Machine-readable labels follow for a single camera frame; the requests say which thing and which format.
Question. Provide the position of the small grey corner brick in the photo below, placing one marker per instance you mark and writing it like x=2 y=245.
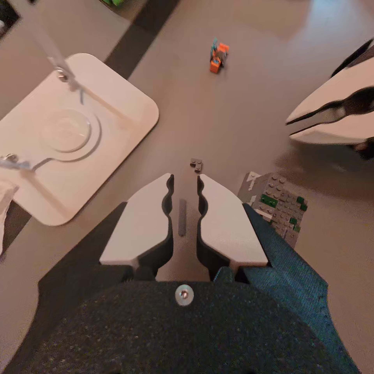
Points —
x=196 y=163

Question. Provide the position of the grey desk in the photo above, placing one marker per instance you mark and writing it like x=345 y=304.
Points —
x=248 y=102

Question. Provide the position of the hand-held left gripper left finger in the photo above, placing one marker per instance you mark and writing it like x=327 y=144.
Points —
x=137 y=228

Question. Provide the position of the white paper bag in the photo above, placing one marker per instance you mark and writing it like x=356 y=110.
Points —
x=5 y=210

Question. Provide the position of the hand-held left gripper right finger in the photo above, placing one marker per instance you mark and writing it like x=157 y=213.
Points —
x=230 y=230

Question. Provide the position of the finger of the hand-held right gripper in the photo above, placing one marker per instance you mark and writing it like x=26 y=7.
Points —
x=336 y=90
x=336 y=131

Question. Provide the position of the white book stand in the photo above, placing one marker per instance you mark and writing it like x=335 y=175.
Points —
x=111 y=96

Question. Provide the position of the green toy set box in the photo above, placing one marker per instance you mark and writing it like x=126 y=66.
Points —
x=112 y=2

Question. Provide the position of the tall grey pillar brick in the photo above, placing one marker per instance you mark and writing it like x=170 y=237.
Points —
x=182 y=219

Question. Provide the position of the small toy minifigure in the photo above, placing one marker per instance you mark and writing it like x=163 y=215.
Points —
x=217 y=58

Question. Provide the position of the grey brick tower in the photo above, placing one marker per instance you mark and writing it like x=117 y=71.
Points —
x=271 y=187

